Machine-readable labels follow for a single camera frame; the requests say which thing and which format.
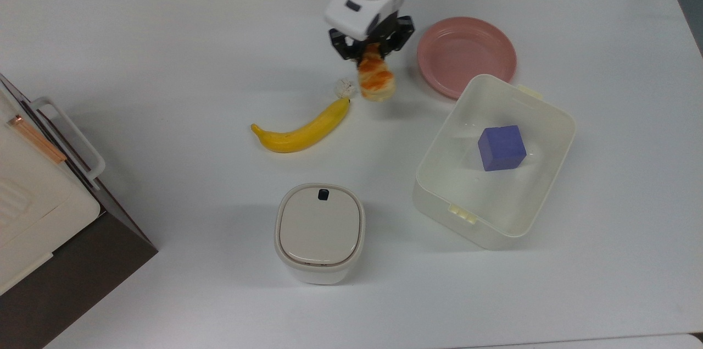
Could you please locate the dark brown drawer box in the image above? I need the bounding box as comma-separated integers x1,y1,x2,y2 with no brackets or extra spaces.
0,73,159,349

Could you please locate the yellow banana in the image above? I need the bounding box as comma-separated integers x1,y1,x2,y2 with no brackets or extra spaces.
250,97,352,154

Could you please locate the white plastic storage bin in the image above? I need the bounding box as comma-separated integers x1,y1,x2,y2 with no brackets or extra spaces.
412,74,577,251

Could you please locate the pink plastic plate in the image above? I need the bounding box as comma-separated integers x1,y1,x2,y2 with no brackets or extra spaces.
416,16,517,101

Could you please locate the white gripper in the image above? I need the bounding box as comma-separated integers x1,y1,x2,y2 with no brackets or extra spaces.
323,0,416,62

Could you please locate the cream toy fridge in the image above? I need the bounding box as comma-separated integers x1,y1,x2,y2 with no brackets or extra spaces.
0,87,106,296

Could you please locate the purple cube block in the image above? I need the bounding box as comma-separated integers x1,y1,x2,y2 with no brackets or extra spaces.
477,125,528,173

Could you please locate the crumpled white paper ball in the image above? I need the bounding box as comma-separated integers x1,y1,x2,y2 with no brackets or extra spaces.
334,77,357,99

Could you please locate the small white lidded trash can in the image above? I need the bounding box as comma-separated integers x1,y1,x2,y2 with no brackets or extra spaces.
274,182,366,286

